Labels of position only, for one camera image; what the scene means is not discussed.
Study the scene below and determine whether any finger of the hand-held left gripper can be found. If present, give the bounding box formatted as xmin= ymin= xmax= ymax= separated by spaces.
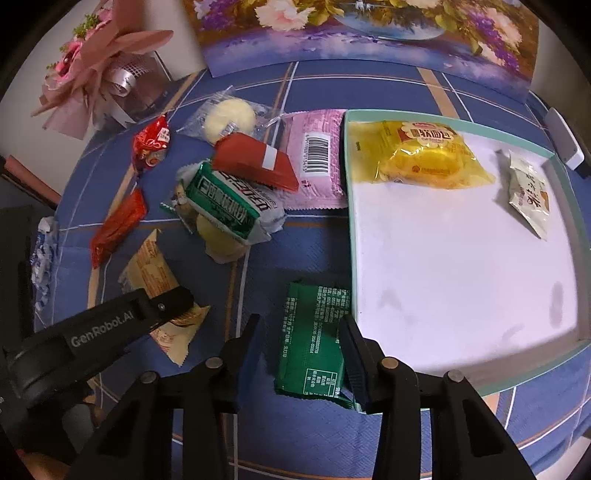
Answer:
xmin=147 ymin=286 xmax=195 ymax=326

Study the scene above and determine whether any floral painting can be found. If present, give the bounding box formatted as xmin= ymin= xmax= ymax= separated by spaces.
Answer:
xmin=182 ymin=0 xmax=541 ymax=102

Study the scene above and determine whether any clear-wrapped white pastry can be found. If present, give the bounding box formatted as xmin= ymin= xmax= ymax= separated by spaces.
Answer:
xmin=175 ymin=87 xmax=273 ymax=148

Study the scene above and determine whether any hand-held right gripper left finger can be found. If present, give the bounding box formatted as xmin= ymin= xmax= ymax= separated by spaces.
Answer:
xmin=65 ymin=314 xmax=266 ymax=480

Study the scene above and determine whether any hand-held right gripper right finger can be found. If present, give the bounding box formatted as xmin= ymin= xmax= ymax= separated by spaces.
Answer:
xmin=338 ymin=315 xmax=539 ymax=480

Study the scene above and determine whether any clear dark plastic box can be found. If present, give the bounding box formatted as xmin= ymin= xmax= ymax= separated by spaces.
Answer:
xmin=108 ymin=51 xmax=172 ymax=129

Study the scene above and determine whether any pink snack packet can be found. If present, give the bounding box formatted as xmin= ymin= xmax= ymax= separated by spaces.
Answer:
xmin=272 ymin=109 xmax=349 ymax=210

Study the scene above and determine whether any pale yellow jelly cup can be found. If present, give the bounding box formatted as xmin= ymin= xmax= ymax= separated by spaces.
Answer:
xmin=196 ymin=215 xmax=252 ymax=265

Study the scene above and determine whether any white tray with teal rim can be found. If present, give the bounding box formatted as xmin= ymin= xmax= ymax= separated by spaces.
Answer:
xmin=341 ymin=109 xmax=591 ymax=398

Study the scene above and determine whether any clear green-edged snack packet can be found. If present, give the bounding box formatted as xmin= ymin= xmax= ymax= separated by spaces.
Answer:
xmin=159 ymin=161 xmax=204 ymax=234

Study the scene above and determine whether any small red snack packet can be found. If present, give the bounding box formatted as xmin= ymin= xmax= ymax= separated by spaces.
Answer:
xmin=131 ymin=115 xmax=172 ymax=174

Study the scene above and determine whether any red packet with white stripe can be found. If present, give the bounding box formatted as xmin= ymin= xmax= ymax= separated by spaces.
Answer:
xmin=211 ymin=133 xmax=300 ymax=191

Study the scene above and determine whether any blue and white packet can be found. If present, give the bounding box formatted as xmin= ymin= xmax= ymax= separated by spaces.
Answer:
xmin=30 ymin=216 xmax=61 ymax=308

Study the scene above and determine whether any yellow bread packet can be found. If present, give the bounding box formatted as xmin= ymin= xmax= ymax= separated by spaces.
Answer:
xmin=347 ymin=120 xmax=496 ymax=190

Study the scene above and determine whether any green and white snack packet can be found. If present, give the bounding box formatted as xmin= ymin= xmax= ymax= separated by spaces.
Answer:
xmin=185 ymin=161 xmax=286 ymax=245

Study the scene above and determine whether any dark green snack packet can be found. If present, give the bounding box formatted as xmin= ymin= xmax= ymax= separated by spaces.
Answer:
xmin=273 ymin=279 xmax=365 ymax=411

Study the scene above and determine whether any white and beige snack packet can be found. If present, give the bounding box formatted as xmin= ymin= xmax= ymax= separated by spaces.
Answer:
xmin=496 ymin=148 xmax=552 ymax=241

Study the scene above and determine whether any white device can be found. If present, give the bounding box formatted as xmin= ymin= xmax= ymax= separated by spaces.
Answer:
xmin=544 ymin=107 xmax=585 ymax=171

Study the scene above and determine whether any long orange-red snack packet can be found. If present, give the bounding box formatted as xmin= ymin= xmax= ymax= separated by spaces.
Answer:
xmin=90 ymin=188 xmax=148 ymax=269

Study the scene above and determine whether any pink flower bouquet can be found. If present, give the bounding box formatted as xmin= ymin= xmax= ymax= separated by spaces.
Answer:
xmin=30 ymin=0 xmax=175 ymax=139

